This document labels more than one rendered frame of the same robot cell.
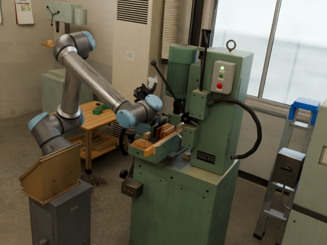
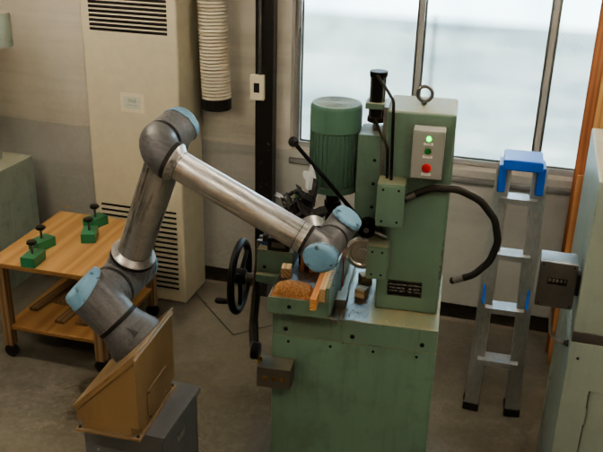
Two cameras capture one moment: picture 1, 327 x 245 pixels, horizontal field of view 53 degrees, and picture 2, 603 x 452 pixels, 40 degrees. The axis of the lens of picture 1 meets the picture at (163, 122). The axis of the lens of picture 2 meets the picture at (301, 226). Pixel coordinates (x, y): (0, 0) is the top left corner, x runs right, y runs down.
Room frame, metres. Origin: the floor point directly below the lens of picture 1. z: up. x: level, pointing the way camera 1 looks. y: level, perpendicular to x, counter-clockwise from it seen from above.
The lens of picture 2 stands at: (-0.50, 0.85, 2.21)
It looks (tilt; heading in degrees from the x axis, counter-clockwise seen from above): 23 degrees down; 342
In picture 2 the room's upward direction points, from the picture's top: 2 degrees clockwise
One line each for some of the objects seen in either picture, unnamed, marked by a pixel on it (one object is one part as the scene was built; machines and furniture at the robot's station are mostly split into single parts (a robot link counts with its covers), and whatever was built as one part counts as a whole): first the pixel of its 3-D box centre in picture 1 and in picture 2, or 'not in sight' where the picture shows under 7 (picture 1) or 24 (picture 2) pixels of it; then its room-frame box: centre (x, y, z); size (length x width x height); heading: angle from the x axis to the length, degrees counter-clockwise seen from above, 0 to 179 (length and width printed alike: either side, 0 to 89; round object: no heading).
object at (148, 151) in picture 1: (172, 135); (328, 261); (2.00, -0.07, 0.92); 0.67 x 0.02 x 0.04; 152
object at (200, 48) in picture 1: (206, 44); (379, 96); (1.96, -0.20, 1.54); 0.08 x 0.08 x 0.17; 62
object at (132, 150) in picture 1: (160, 136); (301, 267); (2.08, 0.01, 0.87); 0.61 x 0.30 x 0.06; 152
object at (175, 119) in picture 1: (178, 120); not in sight; (2.01, -0.10, 1.03); 0.14 x 0.07 x 0.09; 62
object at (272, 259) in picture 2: (150, 127); (278, 254); (2.12, 0.09, 0.92); 0.15 x 0.13 x 0.09; 152
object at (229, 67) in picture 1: (223, 77); (427, 152); (1.75, -0.30, 1.40); 0.10 x 0.06 x 0.16; 62
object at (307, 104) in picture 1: (287, 174); (506, 286); (2.24, -0.98, 0.58); 0.27 x 0.25 x 1.16; 149
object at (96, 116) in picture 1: (91, 131); (81, 279); (3.29, 0.77, 0.32); 0.66 x 0.57 x 0.64; 147
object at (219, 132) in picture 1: (221, 111); (415, 204); (1.89, -0.34, 1.16); 0.22 x 0.22 x 0.72; 62
